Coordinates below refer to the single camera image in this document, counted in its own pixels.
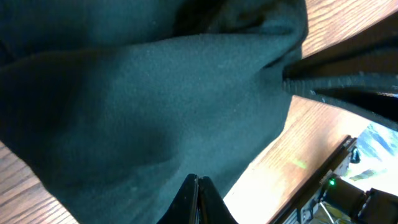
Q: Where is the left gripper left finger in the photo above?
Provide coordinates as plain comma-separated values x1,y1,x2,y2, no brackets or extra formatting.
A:
157,174,198,224

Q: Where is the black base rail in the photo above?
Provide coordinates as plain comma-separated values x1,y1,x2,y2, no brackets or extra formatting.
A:
269,136,357,224

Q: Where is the black t-shirt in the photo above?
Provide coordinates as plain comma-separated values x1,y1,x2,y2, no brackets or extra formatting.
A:
1,0,308,223

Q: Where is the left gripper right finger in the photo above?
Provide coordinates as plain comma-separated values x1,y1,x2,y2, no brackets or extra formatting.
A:
197,177,238,224

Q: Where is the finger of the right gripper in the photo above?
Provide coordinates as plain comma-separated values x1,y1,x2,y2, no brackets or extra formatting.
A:
283,34,397,80
282,72,397,131

